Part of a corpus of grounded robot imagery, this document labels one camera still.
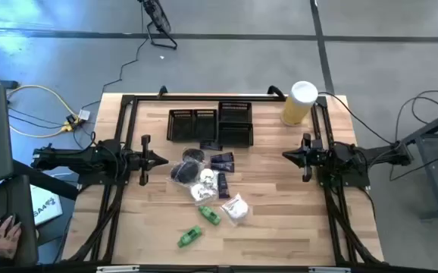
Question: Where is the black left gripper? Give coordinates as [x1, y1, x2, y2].
[127, 134, 170, 187]

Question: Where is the green travel shampoo bottle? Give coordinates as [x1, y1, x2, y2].
[198, 206, 222, 227]
[177, 225, 203, 249]

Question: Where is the white printed sheet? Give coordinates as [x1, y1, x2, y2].
[29, 184, 64, 227]

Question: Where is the yellow wipes canister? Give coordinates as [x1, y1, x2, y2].
[279, 80, 319, 127]

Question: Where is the yellow extension cable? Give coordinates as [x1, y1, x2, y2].
[0, 62, 82, 140]

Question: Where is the black slotted plastic basket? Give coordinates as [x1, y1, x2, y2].
[192, 109, 219, 143]
[217, 101, 253, 124]
[217, 122, 255, 149]
[167, 109, 195, 143]

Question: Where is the grey metal side table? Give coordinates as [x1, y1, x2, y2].
[402, 104, 438, 221]

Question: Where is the black fan power cable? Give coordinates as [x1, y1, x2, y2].
[80, 36, 150, 111]

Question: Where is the black side desk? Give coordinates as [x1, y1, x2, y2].
[0, 174, 40, 268]

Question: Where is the silver metal bracket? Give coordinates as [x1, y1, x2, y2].
[96, 265, 140, 273]
[308, 266, 352, 273]

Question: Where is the black round puff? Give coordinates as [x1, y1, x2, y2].
[169, 162, 189, 185]
[182, 147, 206, 163]
[183, 161, 205, 185]

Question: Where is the person's hand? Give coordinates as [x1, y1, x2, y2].
[0, 215, 23, 261]

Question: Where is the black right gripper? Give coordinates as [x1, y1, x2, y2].
[282, 133, 324, 182]

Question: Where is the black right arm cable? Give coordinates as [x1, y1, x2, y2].
[317, 92, 398, 147]

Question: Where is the black floor fan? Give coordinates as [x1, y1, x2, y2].
[137, 0, 178, 51]

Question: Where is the black looped floor cable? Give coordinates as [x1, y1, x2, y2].
[393, 89, 438, 141]

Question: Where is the clear vanity pack bag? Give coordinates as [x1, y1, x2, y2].
[189, 183, 218, 206]
[199, 168, 220, 190]
[220, 193, 250, 225]

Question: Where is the yellow power strip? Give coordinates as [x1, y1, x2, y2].
[61, 115, 82, 133]

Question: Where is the black diagonal desk leg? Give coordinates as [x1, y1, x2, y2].
[12, 158, 80, 202]

